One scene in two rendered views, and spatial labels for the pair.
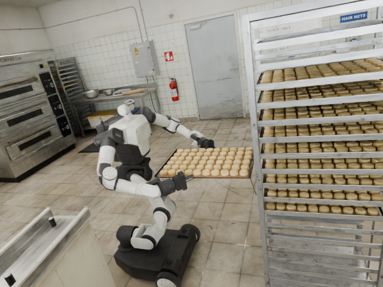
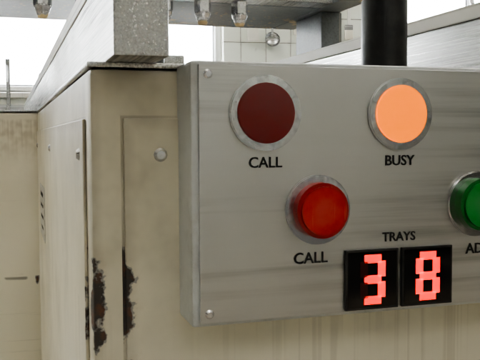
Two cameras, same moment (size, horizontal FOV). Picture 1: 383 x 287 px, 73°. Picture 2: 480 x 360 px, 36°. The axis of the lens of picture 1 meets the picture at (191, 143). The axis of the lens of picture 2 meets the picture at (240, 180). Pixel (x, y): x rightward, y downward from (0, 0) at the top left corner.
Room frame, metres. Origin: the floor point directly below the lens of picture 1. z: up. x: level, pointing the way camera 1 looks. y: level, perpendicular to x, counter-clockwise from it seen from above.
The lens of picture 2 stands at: (1.74, 0.57, 0.80)
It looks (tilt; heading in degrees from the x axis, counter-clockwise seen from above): 3 degrees down; 146
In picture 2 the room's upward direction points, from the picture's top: straight up
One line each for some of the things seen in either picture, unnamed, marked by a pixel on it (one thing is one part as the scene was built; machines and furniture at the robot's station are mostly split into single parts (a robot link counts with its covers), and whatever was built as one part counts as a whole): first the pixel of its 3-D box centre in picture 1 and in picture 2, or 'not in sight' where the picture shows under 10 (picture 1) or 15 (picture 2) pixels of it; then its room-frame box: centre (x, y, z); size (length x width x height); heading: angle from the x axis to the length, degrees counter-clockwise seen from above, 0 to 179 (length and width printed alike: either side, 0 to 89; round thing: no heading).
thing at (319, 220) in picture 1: (312, 218); not in sight; (1.47, -0.76, 0.42); 0.64 x 0.03 x 0.03; 68
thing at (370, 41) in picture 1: (314, 49); not in sight; (1.47, -0.76, 1.59); 0.64 x 0.03 x 0.03; 68
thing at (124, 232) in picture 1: (152, 244); not in sight; (1.77, 0.49, 0.19); 0.64 x 0.52 x 0.33; 68
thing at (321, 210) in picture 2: not in sight; (318, 209); (1.43, 0.82, 0.76); 0.03 x 0.02 x 0.03; 74
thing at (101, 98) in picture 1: (117, 111); not in sight; (5.91, 1.55, 0.49); 1.90 x 0.72 x 0.98; 68
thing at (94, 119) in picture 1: (100, 118); not in sight; (6.12, 2.06, 0.36); 0.47 x 0.39 x 0.26; 157
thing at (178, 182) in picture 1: (175, 183); not in sight; (1.33, 0.14, 1.00); 0.12 x 0.10 x 0.13; 113
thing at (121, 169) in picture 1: (131, 170); not in sight; (1.76, 0.48, 0.93); 0.28 x 0.13 x 0.18; 68
